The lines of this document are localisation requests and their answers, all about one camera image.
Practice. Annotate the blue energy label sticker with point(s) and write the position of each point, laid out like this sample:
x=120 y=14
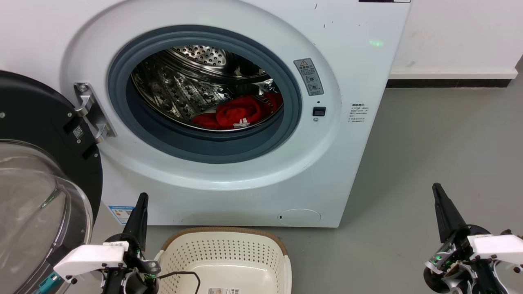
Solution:
x=121 y=214

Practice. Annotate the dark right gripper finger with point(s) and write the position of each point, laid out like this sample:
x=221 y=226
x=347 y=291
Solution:
x=448 y=216

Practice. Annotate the white front-load washing machine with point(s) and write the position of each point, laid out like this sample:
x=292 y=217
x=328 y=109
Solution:
x=359 y=163

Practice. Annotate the black door latch socket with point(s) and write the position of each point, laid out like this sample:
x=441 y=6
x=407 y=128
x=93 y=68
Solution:
x=319 y=111

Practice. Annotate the silver metal door hinge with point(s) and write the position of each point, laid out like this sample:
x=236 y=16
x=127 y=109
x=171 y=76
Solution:
x=96 y=118

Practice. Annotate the red and white garment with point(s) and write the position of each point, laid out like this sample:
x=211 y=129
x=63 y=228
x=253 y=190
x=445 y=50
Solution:
x=237 y=112

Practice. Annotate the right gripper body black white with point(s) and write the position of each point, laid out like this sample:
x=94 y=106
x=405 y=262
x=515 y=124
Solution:
x=490 y=246

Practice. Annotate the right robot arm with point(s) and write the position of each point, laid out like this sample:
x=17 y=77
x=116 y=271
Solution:
x=486 y=279

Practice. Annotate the grey warning label sticker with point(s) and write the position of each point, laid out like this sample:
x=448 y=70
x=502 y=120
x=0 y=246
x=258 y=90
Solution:
x=308 y=76

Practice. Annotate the cream plastic laundry basket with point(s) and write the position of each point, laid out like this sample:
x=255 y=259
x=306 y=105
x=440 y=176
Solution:
x=229 y=253

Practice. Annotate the stainless steel washing machine drum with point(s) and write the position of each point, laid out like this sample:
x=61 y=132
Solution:
x=175 y=90

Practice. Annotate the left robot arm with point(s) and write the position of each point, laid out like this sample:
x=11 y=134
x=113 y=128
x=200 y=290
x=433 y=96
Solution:
x=114 y=283

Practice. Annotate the white and black baseboard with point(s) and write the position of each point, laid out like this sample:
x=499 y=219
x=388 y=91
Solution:
x=449 y=76

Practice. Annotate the black object edge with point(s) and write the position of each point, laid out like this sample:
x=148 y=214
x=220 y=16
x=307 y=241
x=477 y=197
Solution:
x=384 y=1

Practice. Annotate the grey rubber door gasket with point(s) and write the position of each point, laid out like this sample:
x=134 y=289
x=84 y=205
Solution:
x=204 y=149

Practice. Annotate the black washer door with glass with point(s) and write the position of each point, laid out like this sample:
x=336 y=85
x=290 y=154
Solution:
x=36 y=118

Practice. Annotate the round white filter cover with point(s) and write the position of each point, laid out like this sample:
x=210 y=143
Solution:
x=299 y=217

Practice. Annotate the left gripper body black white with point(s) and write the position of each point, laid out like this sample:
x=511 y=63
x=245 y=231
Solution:
x=90 y=258

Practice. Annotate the printed paper label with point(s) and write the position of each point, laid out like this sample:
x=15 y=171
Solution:
x=224 y=291

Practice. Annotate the small QR code sticker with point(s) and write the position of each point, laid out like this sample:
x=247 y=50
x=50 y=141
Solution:
x=78 y=132

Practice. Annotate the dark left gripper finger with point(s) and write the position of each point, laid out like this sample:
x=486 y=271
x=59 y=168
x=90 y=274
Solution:
x=138 y=222

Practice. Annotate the small printed text sticker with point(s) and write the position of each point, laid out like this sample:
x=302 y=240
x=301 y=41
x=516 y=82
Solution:
x=358 y=113

